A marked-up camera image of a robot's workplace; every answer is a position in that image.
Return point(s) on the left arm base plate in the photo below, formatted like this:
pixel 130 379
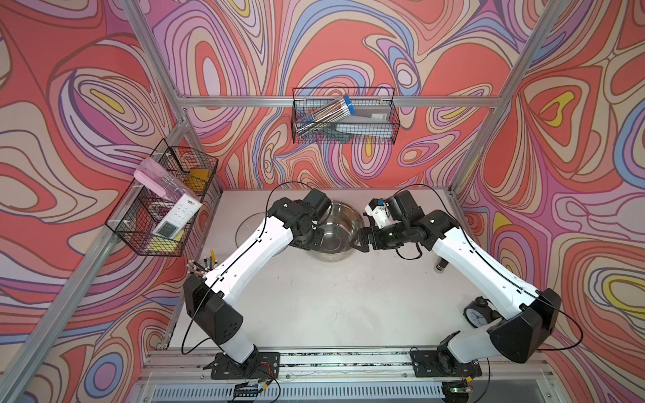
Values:
pixel 245 364

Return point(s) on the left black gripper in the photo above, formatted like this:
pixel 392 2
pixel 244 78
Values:
pixel 317 242

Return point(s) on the tube of straws blue cap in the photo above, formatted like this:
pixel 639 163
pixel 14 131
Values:
pixel 315 120

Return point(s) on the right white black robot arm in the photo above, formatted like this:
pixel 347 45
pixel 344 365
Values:
pixel 527 315

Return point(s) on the stainless steel pot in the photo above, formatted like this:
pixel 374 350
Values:
pixel 341 228

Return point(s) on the black wire basket back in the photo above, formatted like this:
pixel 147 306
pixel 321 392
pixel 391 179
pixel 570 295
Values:
pixel 307 97

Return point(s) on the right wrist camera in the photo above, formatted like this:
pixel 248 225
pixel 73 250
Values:
pixel 377 211

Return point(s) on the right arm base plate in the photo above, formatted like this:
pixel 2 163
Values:
pixel 436 364

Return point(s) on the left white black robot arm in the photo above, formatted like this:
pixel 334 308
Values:
pixel 210 298

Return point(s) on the pen cup with pens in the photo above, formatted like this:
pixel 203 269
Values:
pixel 202 266

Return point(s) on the grey white box in basket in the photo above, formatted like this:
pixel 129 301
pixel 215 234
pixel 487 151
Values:
pixel 371 121

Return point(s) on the aluminium rail front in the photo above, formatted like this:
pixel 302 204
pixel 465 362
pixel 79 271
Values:
pixel 394 374

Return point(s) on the black wire basket left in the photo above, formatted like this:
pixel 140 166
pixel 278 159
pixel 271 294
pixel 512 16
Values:
pixel 139 210

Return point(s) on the glass pot lid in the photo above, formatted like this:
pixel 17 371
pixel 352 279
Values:
pixel 248 227

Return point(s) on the black wire basket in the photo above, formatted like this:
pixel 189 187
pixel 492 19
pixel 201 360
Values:
pixel 139 210
pixel 307 97

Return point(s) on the white remote control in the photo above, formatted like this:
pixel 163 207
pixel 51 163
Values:
pixel 178 217

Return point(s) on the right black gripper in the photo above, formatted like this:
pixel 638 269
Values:
pixel 363 233

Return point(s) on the yellow object in basket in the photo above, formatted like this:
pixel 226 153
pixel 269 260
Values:
pixel 198 180

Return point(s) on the black alarm clock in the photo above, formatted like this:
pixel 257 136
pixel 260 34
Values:
pixel 480 312

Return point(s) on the pink box in basket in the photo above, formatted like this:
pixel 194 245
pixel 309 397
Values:
pixel 156 178

